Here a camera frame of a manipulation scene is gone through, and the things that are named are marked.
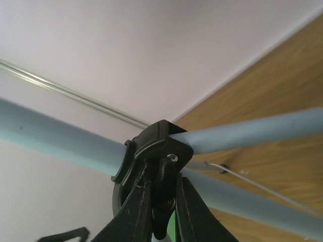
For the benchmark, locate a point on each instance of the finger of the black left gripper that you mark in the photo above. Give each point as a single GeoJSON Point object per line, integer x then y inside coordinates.
{"type": "Point", "coordinates": [82, 233]}

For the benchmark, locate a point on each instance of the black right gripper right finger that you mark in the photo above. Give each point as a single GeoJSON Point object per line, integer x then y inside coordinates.
{"type": "Point", "coordinates": [193, 219]}

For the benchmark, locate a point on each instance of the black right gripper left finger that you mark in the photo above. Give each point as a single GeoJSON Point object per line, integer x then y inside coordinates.
{"type": "Point", "coordinates": [132, 218]}

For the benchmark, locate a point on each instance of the green sheet music page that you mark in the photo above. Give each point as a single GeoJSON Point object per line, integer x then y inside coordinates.
{"type": "Point", "coordinates": [171, 229]}

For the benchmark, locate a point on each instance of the light blue music stand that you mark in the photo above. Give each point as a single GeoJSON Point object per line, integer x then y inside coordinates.
{"type": "Point", "coordinates": [160, 154]}

